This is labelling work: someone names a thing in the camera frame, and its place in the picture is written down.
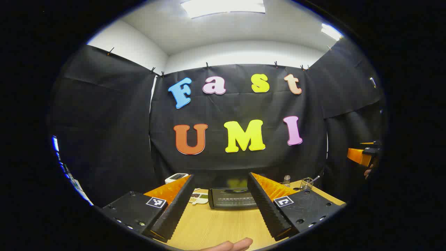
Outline black electric oven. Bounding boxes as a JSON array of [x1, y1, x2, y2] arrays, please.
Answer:
[[208, 175, 260, 210]]

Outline small ceiling light panel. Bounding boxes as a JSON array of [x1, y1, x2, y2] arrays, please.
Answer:
[[321, 23, 344, 41]]

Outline white toaster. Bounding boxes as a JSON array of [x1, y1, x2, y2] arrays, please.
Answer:
[[165, 173, 189, 184]]

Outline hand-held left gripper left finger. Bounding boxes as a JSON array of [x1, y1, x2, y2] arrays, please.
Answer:
[[101, 174, 195, 243]]

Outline white plate with green food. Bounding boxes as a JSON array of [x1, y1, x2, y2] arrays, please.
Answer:
[[188, 191, 209, 205]]

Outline large ceiling light panel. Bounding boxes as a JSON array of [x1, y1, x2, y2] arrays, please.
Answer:
[[180, 0, 266, 19]]

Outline row of black cloth clips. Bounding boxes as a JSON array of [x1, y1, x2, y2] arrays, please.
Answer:
[[107, 45, 332, 77]]

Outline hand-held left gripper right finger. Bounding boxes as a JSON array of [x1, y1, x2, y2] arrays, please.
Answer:
[[247, 172, 347, 242]]

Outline black backdrop cloth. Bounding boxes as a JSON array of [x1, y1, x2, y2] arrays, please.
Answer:
[[47, 37, 387, 208]]

